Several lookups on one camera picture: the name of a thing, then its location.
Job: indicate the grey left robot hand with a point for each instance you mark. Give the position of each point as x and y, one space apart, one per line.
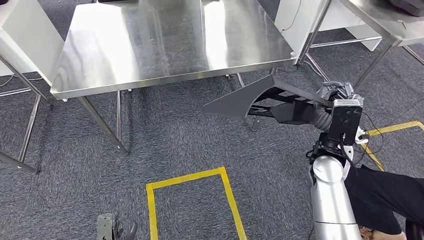
124 236

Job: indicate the black plastic car part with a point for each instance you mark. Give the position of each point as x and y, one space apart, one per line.
232 102

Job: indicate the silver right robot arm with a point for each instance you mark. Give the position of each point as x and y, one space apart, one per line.
331 198

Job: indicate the steel workbench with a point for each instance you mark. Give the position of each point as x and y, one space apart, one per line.
149 43

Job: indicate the white power strip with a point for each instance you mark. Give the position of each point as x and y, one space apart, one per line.
361 137

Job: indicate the person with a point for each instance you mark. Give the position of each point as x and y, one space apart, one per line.
381 198

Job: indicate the dark grey bag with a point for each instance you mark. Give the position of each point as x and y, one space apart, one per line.
409 6

